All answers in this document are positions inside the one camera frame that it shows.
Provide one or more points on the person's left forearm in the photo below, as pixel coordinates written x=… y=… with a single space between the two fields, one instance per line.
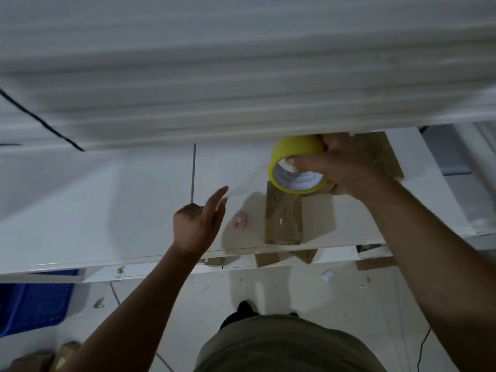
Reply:
x=135 y=325

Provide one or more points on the person's right hand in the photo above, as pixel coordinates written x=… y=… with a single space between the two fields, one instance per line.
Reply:
x=348 y=166

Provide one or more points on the person's right forearm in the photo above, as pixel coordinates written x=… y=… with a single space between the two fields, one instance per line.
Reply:
x=438 y=267

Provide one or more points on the large floor cardboard box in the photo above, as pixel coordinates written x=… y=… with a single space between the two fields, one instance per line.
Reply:
x=33 y=362

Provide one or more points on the plain brown cardboard box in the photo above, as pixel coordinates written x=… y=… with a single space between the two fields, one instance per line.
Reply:
x=385 y=158

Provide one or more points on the person's olive shirt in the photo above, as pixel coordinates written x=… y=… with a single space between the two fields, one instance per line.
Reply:
x=286 y=348

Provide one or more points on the white paper scrap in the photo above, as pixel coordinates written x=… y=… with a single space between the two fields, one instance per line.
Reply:
x=327 y=275

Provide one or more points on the yellow tape roll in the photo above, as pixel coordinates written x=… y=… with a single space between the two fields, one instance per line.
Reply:
x=294 y=145

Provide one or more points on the small pink cutter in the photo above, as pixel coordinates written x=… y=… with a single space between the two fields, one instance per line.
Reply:
x=239 y=220

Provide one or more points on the white metal shelving rack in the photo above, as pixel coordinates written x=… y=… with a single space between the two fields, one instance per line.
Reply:
x=116 y=213

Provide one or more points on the person's left hand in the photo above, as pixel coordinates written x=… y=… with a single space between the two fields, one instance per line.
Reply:
x=195 y=228

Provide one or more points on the person's dark trousers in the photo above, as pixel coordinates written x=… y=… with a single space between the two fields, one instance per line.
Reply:
x=236 y=321

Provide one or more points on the person's black left shoe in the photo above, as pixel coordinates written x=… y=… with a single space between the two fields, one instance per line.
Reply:
x=246 y=307

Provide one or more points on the blue plastic crate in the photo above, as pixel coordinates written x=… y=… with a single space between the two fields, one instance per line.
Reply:
x=35 y=302

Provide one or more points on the cardboard box with printed label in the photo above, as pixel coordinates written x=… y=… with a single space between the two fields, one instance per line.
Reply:
x=283 y=224

